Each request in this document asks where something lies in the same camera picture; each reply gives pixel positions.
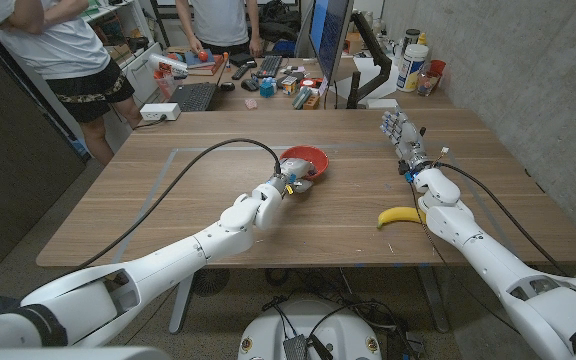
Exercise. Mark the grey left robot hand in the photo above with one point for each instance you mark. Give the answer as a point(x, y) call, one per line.
point(295, 172)

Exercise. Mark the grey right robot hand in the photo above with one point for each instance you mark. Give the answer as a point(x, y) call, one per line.
point(410, 142)

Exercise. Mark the red bowl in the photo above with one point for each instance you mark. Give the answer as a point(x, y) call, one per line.
point(319, 159)

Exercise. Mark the small red ball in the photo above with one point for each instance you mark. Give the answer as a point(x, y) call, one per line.
point(203, 55)

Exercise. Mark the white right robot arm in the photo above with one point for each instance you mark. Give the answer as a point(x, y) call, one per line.
point(498, 270)

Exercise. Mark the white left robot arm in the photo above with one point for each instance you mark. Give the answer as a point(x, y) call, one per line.
point(178, 260)

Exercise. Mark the yellow toy banana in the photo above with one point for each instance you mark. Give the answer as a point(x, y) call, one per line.
point(398, 215)

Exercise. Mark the clear glass jar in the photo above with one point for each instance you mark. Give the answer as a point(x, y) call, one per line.
point(427, 84)

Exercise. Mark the orange wooden block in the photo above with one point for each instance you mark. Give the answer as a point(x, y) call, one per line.
point(311, 102)

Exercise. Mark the white canister blue label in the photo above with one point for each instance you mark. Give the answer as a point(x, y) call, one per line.
point(410, 67)

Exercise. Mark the red plastic cup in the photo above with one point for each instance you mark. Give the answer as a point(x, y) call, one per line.
point(438, 66)

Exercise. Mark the small pink eraser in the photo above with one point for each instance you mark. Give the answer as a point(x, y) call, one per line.
point(251, 103)

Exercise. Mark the white paper box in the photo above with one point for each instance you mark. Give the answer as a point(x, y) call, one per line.
point(370, 70)

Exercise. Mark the multicolour puzzle cube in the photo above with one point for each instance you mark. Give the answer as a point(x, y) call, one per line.
point(289, 86)

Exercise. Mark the blue cube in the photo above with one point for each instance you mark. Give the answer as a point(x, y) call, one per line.
point(267, 89)

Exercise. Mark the pink sticky note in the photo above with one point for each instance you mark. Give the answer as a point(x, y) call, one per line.
point(323, 86)

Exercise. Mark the red tape dispenser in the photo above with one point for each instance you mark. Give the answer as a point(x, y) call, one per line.
point(310, 82)

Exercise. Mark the black computer mouse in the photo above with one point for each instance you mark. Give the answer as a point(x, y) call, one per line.
point(249, 85)
point(227, 86)

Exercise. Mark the yellow bottle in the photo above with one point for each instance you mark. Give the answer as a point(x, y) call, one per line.
point(422, 39)

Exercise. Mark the black keyboard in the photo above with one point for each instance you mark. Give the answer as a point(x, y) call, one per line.
point(269, 66)

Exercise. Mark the black remote control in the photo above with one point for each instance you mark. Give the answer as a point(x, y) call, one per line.
point(240, 72)

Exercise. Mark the black laptop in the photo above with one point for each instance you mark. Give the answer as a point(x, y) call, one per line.
point(193, 96)

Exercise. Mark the black computer monitor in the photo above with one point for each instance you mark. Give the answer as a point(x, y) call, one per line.
point(330, 35)

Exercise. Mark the stack of books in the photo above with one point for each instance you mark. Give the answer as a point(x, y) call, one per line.
point(208, 66)

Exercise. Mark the black round floor fan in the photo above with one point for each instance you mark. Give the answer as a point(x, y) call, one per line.
point(210, 281)

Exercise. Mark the white power strip box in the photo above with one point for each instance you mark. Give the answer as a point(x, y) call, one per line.
point(160, 111)

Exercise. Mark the black backpack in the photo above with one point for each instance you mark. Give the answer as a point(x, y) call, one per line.
point(275, 22)

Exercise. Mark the white robot torso base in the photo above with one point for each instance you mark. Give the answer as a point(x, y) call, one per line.
point(273, 330)

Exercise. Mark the grey table leg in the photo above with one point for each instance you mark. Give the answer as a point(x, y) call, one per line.
point(433, 300)
point(181, 300)

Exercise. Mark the white silver roll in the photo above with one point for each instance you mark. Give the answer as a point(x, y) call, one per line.
point(167, 64)

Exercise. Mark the person in grey t-shirt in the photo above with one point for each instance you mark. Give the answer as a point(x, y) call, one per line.
point(220, 20)

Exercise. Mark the white shelf unit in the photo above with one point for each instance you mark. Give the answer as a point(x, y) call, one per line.
point(140, 70)

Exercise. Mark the person in black shorts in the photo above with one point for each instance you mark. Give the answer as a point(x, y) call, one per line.
point(58, 45)

